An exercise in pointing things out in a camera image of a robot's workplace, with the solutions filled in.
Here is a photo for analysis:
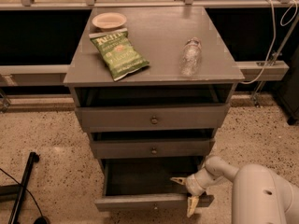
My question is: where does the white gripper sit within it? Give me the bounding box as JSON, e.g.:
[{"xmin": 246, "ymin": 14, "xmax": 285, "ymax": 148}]
[{"xmin": 170, "ymin": 168, "xmax": 218, "ymax": 217}]

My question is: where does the grey bottom drawer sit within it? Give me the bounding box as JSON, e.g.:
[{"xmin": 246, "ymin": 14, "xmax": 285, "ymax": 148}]
[{"xmin": 95, "ymin": 156, "xmax": 203, "ymax": 211}]

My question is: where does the grey drawer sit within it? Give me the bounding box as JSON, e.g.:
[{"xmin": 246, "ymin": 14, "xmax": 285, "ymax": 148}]
[
  {"xmin": 95, "ymin": 156, "xmax": 203, "ymax": 211},
  {"xmin": 76, "ymin": 105, "xmax": 229, "ymax": 133},
  {"xmin": 90, "ymin": 138, "xmax": 215, "ymax": 159}
]

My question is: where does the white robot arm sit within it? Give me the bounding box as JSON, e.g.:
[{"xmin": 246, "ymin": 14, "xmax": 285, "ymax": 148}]
[{"xmin": 172, "ymin": 155, "xmax": 299, "ymax": 224}]

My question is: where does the grey middle drawer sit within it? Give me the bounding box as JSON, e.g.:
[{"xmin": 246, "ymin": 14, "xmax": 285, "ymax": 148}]
[{"xmin": 90, "ymin": 138, "xmax": 215, "ymax": 159}]

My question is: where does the grey top drawer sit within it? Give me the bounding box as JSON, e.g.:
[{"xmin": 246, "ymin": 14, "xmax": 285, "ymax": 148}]
[{"xmin": 76, "ymin": 105, "xmax": 229, "ymax": 133}]

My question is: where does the grey wooden drawer cabinet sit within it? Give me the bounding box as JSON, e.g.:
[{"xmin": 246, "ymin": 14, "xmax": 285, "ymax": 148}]
[{"xmin": 64, "ymin": 7, "xmax": 244, "ymax": 169}]

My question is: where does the clear plastic water bottle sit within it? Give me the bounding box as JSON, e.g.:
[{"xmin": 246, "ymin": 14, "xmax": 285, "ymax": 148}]
[{"xmin": 180, "ymin": 37, "xmax": 202, "ymax": 77}]

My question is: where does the dark cabinet at right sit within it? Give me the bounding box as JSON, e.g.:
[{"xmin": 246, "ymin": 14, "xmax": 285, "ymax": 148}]
[{"xmin": 277, "ymin": 46, "xmax": 299, "ymax": 125}]

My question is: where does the green chip bag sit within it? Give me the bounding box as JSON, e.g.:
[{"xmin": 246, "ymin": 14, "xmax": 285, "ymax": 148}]
[{"xmin": 89, "ymin": 28, "xmax": 150, "ymax": 81}]

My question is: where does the black metal stand leg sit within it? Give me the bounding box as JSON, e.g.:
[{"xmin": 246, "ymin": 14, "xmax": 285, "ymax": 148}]
[{"xmin": 0, "ymin": 152, "xmax": 39, "ymax": 224}]

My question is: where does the beige paper bowl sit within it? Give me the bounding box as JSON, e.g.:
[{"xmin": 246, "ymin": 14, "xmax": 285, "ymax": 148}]
[{"xmin": 92, "ymin": 12, "xmax": 127, "ymax": 30}]

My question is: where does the black floor cable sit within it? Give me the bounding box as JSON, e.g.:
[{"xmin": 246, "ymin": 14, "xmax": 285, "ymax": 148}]
[{"xmin": 0, "ymin": 167, "xmax": 50, "ymax": 224}]

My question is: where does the white hanging cable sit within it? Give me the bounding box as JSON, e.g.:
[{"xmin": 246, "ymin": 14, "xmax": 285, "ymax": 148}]
[{"xmin": 239, "ymin": 0, "xmax": 299, "ymax": 86}]

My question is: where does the metal railing frame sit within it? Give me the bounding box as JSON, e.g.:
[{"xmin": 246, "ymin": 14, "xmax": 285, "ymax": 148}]
[{"xmin": 0, "ymin": 0, "xmax": 299, "ymax": 114}]

